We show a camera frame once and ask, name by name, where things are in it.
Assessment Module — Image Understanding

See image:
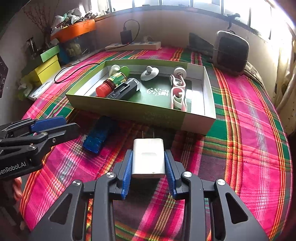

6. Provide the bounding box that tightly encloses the white power adapter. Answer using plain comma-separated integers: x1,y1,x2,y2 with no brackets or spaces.
132,132,165,179

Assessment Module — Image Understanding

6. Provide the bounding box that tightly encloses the red cap medicine bottle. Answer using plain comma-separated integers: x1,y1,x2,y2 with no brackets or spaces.
95,72,126,97

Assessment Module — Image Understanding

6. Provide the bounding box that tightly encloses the black battery charger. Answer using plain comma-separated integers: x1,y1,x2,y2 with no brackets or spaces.
107,78,141,100

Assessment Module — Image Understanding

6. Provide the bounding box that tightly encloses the white green thread spool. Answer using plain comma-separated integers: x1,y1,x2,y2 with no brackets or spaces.
109,65,130,77

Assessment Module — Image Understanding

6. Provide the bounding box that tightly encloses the pink cable winder clip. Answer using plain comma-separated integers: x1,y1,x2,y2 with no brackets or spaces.
169,75,186,90

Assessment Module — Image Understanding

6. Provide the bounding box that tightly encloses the grey panda face ball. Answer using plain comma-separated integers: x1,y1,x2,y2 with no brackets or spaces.
140,66,159,81

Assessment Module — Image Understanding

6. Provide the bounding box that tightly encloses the small white round jar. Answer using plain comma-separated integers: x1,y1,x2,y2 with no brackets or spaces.
173,67,187,79

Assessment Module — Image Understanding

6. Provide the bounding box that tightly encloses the left hand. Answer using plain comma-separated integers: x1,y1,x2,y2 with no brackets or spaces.
13,177,23,201

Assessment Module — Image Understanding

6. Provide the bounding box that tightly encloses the blue usb device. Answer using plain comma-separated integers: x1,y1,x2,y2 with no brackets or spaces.
82,116,115,154

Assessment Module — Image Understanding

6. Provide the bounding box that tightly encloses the yellow box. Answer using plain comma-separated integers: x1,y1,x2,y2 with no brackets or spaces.
29,55,61,86

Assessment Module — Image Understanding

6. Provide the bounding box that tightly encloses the green box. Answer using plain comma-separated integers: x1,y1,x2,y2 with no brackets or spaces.
21,44,60,76

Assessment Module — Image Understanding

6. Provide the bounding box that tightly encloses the green white cardboard tray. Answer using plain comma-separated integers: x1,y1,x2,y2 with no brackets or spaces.
66,59,216,135

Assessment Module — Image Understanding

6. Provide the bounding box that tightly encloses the orange tray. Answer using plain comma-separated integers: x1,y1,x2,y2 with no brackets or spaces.
51,19,96,43

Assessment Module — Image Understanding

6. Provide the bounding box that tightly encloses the dried branches vase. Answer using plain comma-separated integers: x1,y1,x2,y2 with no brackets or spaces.
23,1,60,48

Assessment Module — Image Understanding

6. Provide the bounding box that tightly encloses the black plug adapter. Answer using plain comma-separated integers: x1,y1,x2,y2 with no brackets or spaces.
120,30,133,45

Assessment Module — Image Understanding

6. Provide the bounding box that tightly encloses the white power strip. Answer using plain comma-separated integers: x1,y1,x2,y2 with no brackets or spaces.
105,41,161,52

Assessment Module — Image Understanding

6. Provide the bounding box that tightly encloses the grey black space heater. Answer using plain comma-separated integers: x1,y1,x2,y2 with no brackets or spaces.
212,31,249,76

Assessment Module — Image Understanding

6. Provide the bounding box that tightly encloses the black cable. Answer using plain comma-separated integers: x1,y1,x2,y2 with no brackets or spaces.
54,19,141,84

